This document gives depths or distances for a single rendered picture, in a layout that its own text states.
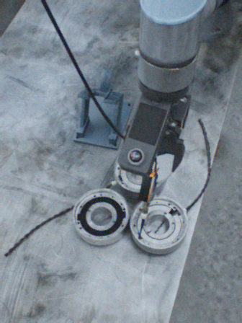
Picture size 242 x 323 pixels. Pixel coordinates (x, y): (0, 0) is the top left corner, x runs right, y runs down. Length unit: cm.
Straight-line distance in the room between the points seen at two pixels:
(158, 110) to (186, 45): 11
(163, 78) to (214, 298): 117
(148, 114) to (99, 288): 34
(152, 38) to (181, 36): 4
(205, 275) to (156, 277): 86
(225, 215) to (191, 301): 36
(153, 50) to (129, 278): 42
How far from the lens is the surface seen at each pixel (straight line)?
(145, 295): 80
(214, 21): 113
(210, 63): 110
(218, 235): 173
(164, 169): 71
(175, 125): 64
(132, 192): 84
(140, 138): 60
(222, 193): 181
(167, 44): 55
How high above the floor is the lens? 157
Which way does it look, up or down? 58 degrees down
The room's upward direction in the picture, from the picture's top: 5 degrees counter-clockwise
